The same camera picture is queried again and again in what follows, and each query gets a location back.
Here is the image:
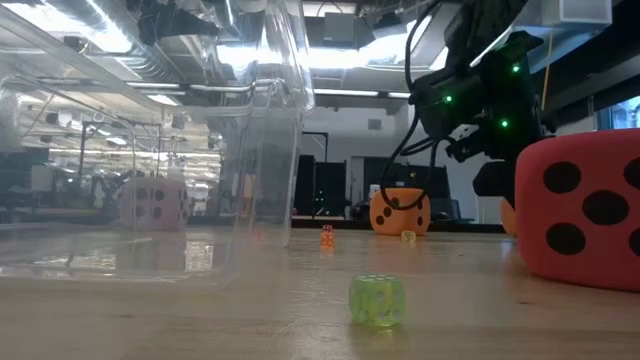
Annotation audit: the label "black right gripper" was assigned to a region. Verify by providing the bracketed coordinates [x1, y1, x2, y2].
[409, 69, 506, 151]

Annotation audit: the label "large orange foam die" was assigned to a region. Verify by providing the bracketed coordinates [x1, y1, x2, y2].
[499, 197, 519, 237]
[369, 187, 432, 237]

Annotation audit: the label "large red foam die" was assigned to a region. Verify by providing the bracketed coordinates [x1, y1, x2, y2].
[514, 128, 640, 294]

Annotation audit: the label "large pink foam die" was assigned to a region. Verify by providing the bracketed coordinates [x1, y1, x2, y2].
[118, 176, 191, 233]

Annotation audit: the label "wide black computer monitor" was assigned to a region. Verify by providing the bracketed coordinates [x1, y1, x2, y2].
[361, 163, 452, 222]

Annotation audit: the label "long ceiling light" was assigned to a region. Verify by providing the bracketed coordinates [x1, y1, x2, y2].
[313, 87, 413, 100]

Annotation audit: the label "small green translucent die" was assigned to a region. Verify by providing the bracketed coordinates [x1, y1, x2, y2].
[348, 273, 407, 329]

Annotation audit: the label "clear plastic container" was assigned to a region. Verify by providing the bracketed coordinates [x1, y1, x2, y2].
[0, 0, 316, 294]

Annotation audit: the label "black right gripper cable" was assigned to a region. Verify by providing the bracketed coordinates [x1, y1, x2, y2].
[378, 0, 447, 212]

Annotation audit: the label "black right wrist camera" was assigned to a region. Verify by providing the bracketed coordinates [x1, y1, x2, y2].
[471, 158, 517, 202]

